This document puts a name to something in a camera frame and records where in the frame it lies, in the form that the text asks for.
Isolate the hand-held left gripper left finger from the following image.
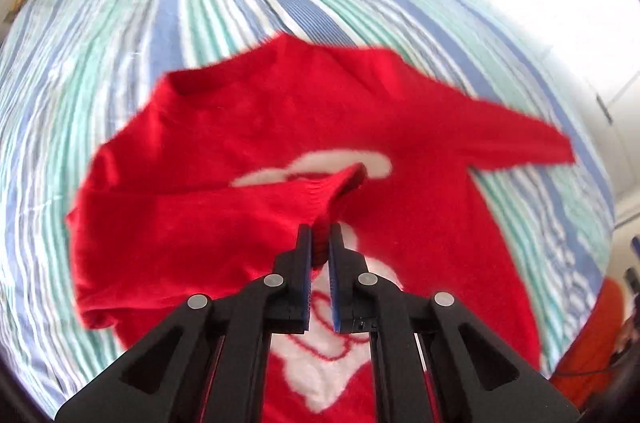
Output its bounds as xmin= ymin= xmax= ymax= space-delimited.
xmin=54 ymin=224 xmax=314 ymax=423

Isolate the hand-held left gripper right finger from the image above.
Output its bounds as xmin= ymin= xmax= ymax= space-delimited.
xmin=328 ymin=223 xmax=581 ymax=423

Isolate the red sweater with white print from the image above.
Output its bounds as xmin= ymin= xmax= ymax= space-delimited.
xmin=65 ymin=32 xmax=577 ymax=423

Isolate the orange cloth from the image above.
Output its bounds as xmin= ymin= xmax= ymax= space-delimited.
xmin=550 ymin=277 xmax=632 ymax=410

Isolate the white wardrobe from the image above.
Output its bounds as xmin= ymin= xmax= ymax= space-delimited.
xmin=550 ymin=48 xmax=640 ymax=226

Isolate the striped bedspread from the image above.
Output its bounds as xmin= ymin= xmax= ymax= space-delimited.
xmin=0 ymin=0 xmax=618 ymax=423

